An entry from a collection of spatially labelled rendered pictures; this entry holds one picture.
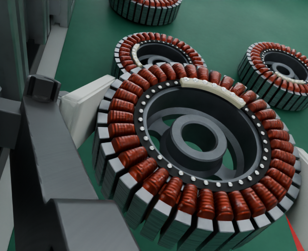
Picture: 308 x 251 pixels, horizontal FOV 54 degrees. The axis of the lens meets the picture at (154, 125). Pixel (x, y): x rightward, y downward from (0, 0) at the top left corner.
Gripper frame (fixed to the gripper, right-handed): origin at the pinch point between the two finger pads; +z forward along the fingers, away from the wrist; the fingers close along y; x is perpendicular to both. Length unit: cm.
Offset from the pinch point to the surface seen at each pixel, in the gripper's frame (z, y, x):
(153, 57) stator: 20.9, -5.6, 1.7
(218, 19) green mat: 40.4, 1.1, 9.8
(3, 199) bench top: 4.0, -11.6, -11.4
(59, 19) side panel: 25.4, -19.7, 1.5
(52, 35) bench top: 23.1, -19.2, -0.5
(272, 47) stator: 30.0, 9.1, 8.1
